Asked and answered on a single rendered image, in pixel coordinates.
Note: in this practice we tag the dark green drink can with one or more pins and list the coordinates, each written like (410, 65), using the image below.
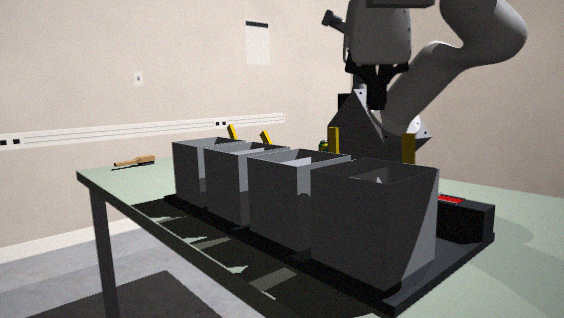
(323, 145)

